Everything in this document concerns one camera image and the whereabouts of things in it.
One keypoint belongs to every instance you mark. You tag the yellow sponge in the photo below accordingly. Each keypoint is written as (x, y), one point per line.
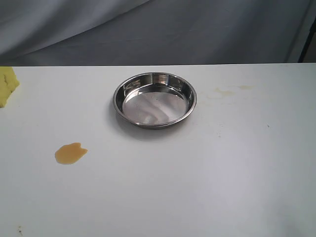
(8, 83)

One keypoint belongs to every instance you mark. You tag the brown liquid spill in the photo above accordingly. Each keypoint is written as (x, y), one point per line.
(70, 153)

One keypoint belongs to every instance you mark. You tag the round stainless steel dish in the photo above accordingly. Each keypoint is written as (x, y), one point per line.
(154, 100)

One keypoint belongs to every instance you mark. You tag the grey backdrop cloth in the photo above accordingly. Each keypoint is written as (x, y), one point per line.
(152, 32)

